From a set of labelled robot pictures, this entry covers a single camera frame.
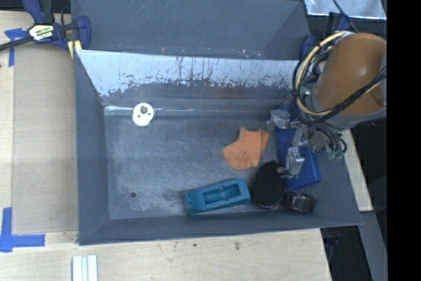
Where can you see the small black box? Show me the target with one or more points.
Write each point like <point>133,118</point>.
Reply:
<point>299,202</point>

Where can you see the white round disc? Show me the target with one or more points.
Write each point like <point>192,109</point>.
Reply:
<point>142,119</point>

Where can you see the grey metal bin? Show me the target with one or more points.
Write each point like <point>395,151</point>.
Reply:
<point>171,158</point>

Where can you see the black oval case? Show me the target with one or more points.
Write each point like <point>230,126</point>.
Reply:
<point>267,186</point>

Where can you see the orange flat cloth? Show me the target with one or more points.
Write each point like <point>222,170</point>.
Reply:
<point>245,149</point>

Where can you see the teal hollow block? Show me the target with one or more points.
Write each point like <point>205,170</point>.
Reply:
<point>197,202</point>

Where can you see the blue box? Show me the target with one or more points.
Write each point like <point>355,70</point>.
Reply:
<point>310,171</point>

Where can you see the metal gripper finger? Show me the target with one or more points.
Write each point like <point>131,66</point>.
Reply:
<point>296,156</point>
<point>280,119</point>

